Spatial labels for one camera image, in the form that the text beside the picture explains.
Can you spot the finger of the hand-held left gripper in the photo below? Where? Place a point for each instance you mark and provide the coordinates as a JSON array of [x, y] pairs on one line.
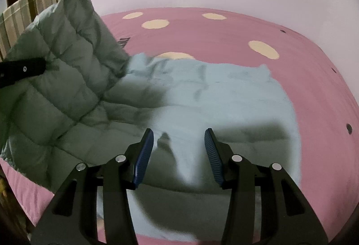
[[25, 68]]

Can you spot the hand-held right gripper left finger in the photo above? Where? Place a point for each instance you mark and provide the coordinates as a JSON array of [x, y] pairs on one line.
[[143, 156]]

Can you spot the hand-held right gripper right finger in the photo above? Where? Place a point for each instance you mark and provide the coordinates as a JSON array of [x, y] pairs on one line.
[[214, 156]]

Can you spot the light green puffer jacket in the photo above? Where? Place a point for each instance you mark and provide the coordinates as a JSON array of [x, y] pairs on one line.
[[140, 110]]

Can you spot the striped plaid cloth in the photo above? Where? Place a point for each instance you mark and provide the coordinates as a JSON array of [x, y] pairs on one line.
[[25, 9]]

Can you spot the pink dotted bed sheet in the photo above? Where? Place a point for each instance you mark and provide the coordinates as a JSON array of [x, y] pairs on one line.
[[294, 65]]

